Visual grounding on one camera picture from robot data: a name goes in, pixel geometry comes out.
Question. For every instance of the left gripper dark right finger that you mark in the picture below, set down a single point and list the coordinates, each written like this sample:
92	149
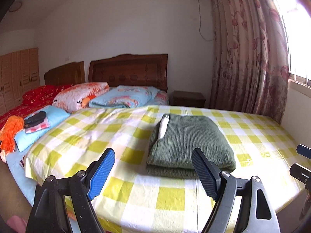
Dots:
207	172

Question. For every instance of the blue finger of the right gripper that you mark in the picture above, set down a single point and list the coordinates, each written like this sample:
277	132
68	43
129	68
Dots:
304	151

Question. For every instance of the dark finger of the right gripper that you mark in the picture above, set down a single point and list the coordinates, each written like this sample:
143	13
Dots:
300	173

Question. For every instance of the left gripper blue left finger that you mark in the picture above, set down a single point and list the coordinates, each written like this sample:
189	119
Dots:
98	172

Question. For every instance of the green knit sweater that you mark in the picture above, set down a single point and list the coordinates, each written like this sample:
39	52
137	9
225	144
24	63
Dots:
175	137

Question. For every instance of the yellow checkered bed sheet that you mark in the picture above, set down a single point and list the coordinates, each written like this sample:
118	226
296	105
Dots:
133	201

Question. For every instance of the pink checkered cloth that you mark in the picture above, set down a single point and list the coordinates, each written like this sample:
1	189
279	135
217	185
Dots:
45	124

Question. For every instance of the light blue folded cloth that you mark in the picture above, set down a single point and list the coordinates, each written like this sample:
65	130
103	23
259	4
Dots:
26	137

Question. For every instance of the dark wooden nightstand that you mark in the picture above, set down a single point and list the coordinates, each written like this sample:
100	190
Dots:
188	99

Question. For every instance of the pink floral folded quilt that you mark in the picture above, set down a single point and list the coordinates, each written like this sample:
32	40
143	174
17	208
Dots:
78	96

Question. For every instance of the black object on cloth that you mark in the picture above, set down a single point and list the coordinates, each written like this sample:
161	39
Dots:
35	119

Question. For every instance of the blue floral folded quilt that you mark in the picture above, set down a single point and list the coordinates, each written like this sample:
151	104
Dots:
130	97

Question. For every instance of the pink floral curtain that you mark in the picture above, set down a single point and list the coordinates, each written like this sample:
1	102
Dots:
251	67

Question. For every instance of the red bedding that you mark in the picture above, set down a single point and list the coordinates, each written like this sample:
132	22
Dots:
34	100

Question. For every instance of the orange cloth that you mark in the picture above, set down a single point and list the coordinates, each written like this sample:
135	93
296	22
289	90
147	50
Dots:
13	125

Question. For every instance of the small wooden headboard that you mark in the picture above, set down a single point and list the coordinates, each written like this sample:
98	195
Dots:
71	73

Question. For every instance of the large wooden headboard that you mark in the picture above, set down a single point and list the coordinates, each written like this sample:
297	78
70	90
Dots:
131	70

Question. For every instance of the window with bars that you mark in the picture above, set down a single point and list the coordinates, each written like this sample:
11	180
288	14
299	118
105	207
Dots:
297	24

